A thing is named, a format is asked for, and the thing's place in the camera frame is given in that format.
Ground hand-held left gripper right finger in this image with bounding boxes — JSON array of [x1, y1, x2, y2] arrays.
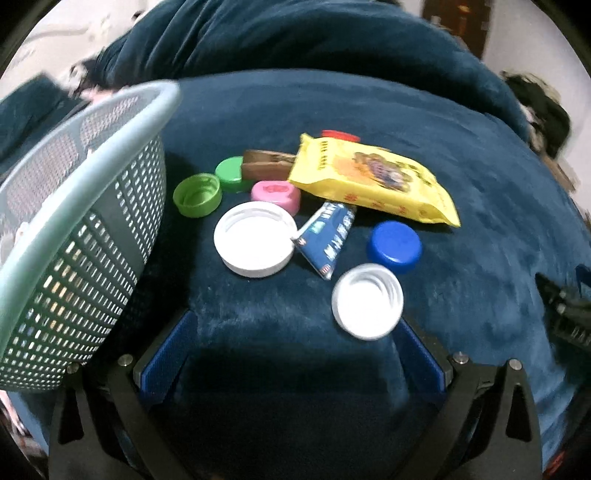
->
[[387, 318, 543, 480]]

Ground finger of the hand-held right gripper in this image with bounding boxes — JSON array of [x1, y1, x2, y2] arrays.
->
[[534, 272, 591, 350]]

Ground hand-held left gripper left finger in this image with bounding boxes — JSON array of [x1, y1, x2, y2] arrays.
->
[[48, 309, 204, 480]]

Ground small white bottle cap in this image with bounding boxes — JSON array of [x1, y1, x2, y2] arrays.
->
[[331, 263, 404, 341]]

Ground blue bottle cap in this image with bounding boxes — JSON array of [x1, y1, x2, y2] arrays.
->
[[366, 220, 423, 274]]

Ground large white jar lid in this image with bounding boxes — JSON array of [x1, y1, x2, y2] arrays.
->
[[213, 201, 298, 278]]

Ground light blue plastic basket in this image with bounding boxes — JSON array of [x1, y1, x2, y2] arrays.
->
[[0, 79, 182, 393]]

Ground blue sachet packet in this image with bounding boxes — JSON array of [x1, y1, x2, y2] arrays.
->
[[292, 202, 357, 280]]

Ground green bottle cap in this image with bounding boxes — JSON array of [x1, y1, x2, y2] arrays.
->
[[172, 172, 223, 218], [215, 156, 245, 193]]

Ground pink bottle cap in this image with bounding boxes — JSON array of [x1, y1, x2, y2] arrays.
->
[[250, 180, 301, 216]]

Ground yellow snack packet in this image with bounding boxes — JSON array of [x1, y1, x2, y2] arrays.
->
[[287, 133, 461, 228]]

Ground brown chocolate bar wrapper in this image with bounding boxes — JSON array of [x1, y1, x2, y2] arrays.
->
[[242, 149, 296, 182]]

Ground dark cloth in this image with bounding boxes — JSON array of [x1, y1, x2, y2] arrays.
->
[[499, 70, 572, 155]]

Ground dark blue pillow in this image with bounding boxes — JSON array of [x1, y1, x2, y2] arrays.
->
[[0, 74, 90, 178]]

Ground dark blue folded duvet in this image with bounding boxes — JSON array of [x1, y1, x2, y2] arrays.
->
[[95, 0, 529, 139]]

